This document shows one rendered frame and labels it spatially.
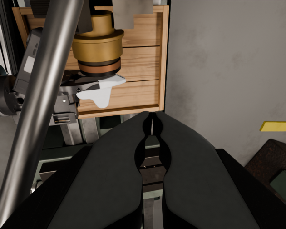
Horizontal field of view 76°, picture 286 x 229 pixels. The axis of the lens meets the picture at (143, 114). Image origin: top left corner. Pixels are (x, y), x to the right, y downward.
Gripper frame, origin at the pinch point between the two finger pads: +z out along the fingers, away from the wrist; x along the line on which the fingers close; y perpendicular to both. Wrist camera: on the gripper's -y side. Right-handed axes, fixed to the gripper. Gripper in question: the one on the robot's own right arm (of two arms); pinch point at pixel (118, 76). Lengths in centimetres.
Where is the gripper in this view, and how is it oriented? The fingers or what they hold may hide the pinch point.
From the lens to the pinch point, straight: 35.9
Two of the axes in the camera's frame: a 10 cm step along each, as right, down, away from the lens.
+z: 9.8, -1.0, 1.6
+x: 1.9, 5.0, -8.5
